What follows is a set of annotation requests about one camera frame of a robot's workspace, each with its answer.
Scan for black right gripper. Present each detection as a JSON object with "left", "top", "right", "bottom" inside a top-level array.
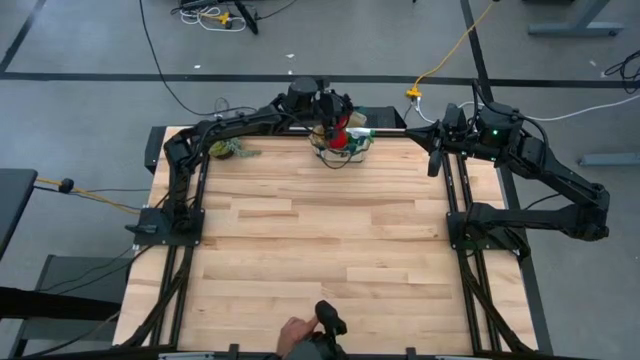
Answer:
[{"left": 405, "top": 103, "right": 481, "bottom": 177}]

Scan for red and black gardening gloves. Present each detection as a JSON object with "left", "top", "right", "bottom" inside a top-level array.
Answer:
[{"left": 325, "top": 113, "right": 352, "bottom": 151}]

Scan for green spray bottle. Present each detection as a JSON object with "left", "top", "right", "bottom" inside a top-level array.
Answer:
[{"left": 345, "top": 125, "right": 377, "bottom": 154}]

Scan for beige canvas gardening bag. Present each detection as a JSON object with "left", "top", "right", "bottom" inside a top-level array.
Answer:
[{"left": 308, "top": 110, "right": 376, "bottom": 170}]

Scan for person's forearm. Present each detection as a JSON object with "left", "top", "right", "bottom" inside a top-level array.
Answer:
[{"left": 283, "top": 334, "right": 349, "bottom": 360}]

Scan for black box behind table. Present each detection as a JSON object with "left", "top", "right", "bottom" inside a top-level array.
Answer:
[{"left": 352, "top": 105, "right": 407, "bottom": 129}]

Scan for potted succulent plant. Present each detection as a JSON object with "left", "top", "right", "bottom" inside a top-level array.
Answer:
[{"left": 207, "top": 135, "right": 263, "bottom": 162}]

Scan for black stand leg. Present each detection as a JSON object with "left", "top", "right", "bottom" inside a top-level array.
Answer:
[{"left": 232, "top": 0, "right": 260, "bottom": 36}]

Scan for grey desk foot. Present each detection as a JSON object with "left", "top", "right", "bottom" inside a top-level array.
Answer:
[
  {"left": 527, "top": 0, "right": 626, "bottom": 37},
  {"left": 578, "top": 152, "right": 640, "bottom": 167}
]

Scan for black handheld device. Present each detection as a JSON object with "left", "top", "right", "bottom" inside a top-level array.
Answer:
[{"left": 314, "top": 299, "right": 348, "bottom": 337}]

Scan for person's hand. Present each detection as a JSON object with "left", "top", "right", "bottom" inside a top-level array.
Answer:
[{"left": 276, "top": 315, "right": 319, "bottom": 357}]

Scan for black beam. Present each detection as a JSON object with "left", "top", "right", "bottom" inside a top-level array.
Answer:
[{"left": 0, "top": 285, "right": 122, "bottom": 321}]

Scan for white floor cable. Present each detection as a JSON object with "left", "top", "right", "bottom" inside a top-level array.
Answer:
[{"left": 413, "top": 93, "right": 640, "bottom": 125}]

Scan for yellow extension cable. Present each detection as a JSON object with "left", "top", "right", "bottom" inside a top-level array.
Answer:
[{"left": 405, "top": 0, "right": 497, "bottom": 100}]

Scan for black metal table frame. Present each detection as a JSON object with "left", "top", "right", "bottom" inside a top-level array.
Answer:
[{"left": 119, "top": 127, "right": 539, "bottom": 359}]

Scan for white cable coil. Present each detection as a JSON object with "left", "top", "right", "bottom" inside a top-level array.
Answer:
[{"left": 178, "top": 5, "right": 248, "bottom": 33}]

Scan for black floor cable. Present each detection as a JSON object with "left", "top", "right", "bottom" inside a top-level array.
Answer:
[{"left": 137, "top": 0, "right": 267, "bottom": 127}]

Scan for black cable coil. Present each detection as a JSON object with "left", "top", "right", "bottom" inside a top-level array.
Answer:
[{"left": 603, "top": 48, "right": 640, "bottom": 95}]

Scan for yellow cable with black plug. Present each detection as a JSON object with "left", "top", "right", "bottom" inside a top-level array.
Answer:
[{"left": 34, "top": 177, "right": 144, "bottom": 216}]

